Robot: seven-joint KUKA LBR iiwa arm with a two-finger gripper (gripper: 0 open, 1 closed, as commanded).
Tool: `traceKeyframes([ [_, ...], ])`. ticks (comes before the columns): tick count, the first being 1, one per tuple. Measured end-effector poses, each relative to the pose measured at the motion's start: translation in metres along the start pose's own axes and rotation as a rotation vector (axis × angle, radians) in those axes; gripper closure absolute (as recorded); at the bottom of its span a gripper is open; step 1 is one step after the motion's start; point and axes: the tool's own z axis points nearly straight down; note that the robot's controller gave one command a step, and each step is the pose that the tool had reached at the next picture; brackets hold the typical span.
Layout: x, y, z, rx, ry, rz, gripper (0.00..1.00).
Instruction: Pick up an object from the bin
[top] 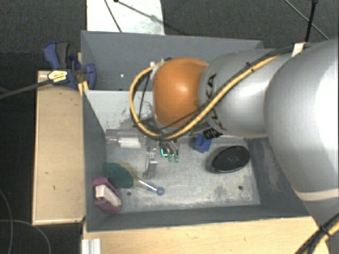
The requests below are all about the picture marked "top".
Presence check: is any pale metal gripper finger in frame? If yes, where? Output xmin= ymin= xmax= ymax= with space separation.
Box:
xmin=142 ymin=153 xmax=150 ymax=179
xmin=147 ymin=153 xmax=159 ymax=180

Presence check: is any green and yellow sponge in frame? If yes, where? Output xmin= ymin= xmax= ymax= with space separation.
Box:
xmin=102 ymin=161 xmax=139 ymax=189

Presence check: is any blue plastic block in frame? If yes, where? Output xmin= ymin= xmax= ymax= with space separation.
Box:
xmin=192 ymin=135 xmax=212 ymax=153

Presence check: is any grey metal bin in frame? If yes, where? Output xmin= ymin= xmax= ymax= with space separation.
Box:
xmin=80 ymin=30 xmax=315 ymax=232

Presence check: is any purple and beige box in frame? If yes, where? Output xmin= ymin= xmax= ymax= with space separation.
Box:
xmin=91 ymin=176 xmax=123 ymax=214

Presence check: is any black round mesh disc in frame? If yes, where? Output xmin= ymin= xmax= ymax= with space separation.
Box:
xmin=206 ymin=144 xmax=251 ymax=174

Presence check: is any pale wood board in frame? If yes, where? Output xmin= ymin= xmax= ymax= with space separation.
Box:
xmin=31 ymin=70 xmax=86 ymax=226

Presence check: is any blue-handled small tool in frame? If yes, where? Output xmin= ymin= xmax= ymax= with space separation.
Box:
xmin=137 ymin=179 xmax=165 ymax=197

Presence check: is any black cylinder on white bracket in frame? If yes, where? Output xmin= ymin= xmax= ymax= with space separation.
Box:
xmin=202 ymin=127 xmax=223 ymax=141

